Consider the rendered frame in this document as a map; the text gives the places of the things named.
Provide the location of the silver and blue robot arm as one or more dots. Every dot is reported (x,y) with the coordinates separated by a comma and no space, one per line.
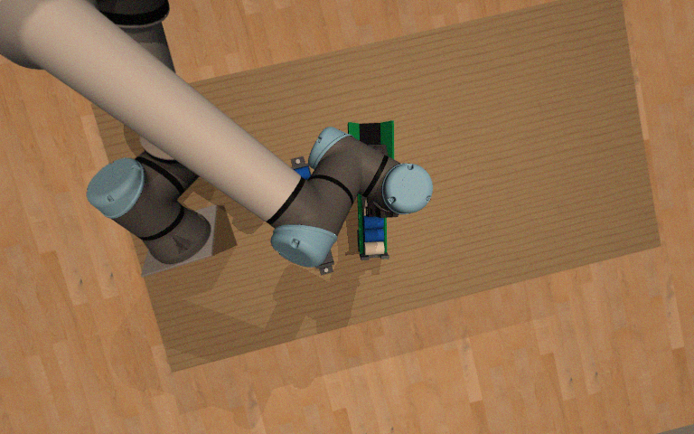
(76,42)

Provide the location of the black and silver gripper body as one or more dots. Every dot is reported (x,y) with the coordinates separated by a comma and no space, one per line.
(374,211)

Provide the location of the blue cylinder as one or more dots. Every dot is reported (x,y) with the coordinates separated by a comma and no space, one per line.
(373,222)
(304,172)
(371,235)

